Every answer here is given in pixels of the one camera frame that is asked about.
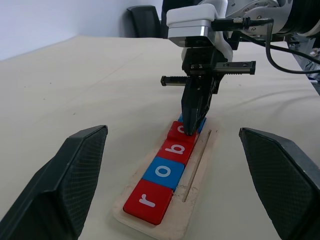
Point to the blue block letter t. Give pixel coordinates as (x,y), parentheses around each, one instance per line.
(203,125)

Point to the wooden letter tray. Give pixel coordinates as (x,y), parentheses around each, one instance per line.
(195,195)

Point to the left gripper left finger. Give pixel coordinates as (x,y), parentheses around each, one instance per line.
(50,190)

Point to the blue block letter o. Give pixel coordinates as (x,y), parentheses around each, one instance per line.
(163,172)

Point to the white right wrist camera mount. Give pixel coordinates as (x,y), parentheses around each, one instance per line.
(192,22)

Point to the red block letter o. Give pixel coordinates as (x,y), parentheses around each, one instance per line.
(176,130)

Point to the dark equipment beside table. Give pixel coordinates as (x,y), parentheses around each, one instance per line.
(306,46)

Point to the red block letter r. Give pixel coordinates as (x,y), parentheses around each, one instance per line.
(147,202)

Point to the black chair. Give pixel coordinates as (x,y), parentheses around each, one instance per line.
(145,22)

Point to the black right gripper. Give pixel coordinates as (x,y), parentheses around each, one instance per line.
(200,60)

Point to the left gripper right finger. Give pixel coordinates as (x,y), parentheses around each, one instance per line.
(285,185)

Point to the red block letter b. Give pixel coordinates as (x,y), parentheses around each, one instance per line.
(177,150)

